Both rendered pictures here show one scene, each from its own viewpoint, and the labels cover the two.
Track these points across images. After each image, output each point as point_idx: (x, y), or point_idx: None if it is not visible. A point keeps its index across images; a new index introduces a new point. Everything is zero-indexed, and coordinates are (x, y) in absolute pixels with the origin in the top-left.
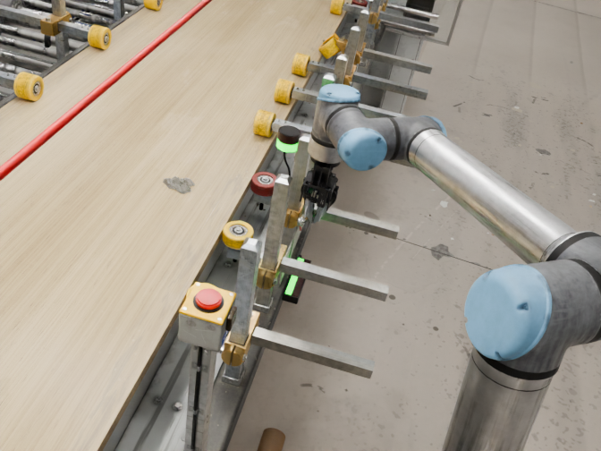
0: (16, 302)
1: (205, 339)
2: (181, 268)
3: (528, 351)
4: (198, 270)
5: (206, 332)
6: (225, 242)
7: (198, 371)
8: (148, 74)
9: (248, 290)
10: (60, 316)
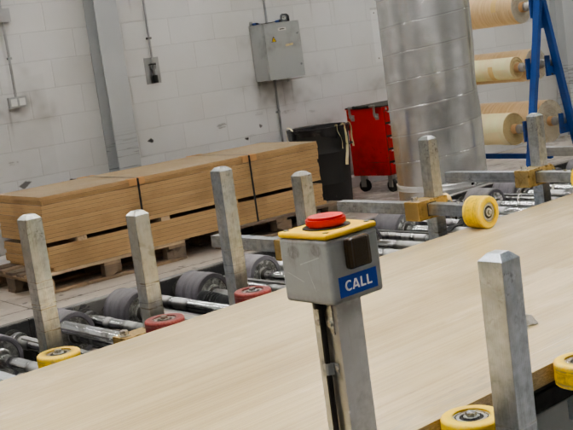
0: (201, 415)
1: (314, 281)
2: (454, 394)
3: None
4: (483, 397)
5: (311, 264)
6: (556, 379)
7: (327, 375)
8: (538, 241)
9: (505, 354)
10: (245, 427)
